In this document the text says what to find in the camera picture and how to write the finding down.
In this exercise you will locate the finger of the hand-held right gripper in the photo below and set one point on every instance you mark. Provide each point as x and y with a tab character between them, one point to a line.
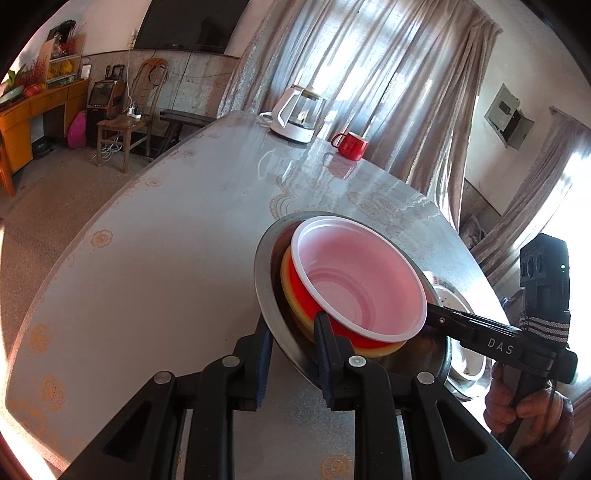
471	321
450	330

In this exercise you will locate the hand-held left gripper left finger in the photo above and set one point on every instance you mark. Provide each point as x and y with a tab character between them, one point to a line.
264	369

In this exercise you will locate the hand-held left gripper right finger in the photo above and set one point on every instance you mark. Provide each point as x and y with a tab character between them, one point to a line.
324	364

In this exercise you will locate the white plate with red characters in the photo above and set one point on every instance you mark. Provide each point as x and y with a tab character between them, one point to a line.
448	295

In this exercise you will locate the yellow plastic bowl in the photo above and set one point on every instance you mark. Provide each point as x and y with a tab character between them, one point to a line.
295	304

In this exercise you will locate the large metal bowl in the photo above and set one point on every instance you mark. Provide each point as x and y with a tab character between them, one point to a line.
268	277

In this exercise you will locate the red plastic bowl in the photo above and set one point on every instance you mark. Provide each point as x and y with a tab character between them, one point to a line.
364	281

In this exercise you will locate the person's right forearm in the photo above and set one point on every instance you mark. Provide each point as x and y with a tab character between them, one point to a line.
561	454

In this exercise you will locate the person's right hand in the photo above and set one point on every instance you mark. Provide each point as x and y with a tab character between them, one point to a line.
535	420

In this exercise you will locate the narrow grey side curtain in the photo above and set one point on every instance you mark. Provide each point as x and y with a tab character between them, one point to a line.
531	198

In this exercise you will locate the red mug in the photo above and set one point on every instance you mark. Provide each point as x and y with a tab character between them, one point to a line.
353	145

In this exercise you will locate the white glass electric kettle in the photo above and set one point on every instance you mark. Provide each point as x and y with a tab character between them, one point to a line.
293	117

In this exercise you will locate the dark wooden bench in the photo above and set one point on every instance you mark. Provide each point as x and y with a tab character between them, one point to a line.
184	120

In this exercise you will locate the wide grey window curtain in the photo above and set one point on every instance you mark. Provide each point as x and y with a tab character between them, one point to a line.
369	69

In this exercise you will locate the wooden chair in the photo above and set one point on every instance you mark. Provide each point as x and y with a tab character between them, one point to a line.
122	127

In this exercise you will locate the white power strip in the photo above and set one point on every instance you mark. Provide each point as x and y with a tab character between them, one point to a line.
134	112

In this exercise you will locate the pink bag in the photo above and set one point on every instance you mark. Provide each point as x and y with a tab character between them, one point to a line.
77	129

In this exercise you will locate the black floor speaker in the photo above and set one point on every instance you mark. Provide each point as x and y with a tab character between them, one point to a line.
104	108

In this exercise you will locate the orange wooden cabinet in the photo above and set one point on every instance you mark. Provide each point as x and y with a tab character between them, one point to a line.
23	120

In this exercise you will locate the wooden shelf with ornaments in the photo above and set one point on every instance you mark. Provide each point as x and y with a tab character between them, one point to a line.
62	64

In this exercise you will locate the potted plant in green tray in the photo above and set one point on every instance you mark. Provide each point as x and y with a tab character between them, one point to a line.
14	85

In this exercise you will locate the wall electrical box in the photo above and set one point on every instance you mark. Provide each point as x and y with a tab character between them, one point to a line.
505	115

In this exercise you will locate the black wall television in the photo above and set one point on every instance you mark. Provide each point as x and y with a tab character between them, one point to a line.
189	23

